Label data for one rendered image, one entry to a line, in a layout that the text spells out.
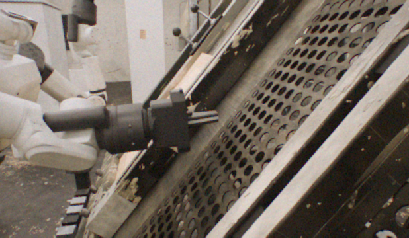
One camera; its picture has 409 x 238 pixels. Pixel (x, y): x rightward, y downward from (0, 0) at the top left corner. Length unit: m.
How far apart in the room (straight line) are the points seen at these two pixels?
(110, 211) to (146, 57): 4.24
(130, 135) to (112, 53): 8.82
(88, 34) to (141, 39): 3.76
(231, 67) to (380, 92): 0.47
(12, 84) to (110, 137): 0.43
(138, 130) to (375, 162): 0.36
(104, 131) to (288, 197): 0.35
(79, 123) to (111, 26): 8.82
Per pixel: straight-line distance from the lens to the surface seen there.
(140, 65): 4.89
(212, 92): 0.66
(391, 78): 0.25
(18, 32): 0.94
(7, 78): 0.86
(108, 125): 0.50
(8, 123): 0.48
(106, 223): 0.79
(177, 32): 1.20
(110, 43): 9.28
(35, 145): 0.48
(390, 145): 0.25
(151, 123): 0.50
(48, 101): 3.57
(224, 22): 1.17
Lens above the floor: 1.39
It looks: 18 degrees down
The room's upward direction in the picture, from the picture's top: straight up
